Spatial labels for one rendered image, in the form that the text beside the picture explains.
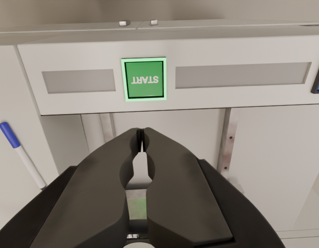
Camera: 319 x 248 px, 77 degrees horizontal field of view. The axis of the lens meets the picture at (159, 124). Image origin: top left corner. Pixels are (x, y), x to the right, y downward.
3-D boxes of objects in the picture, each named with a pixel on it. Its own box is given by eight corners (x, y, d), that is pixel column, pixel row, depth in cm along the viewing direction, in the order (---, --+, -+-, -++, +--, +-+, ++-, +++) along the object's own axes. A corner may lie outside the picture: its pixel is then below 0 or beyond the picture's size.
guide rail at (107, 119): (131, 235, 65) (130, 245, 62) (124, 235, 65) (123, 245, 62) (108, 86, 41) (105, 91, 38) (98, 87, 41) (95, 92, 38)
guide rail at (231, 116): (213, 230, 65) (216, 239, 63) (207, 231, 65) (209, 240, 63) (238, 81, 42) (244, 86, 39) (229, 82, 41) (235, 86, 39)
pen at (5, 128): (48, 196, 33) (3, 124, 27) (43, 197, 33) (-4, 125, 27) (51, 191, 34) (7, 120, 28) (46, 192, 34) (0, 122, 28)
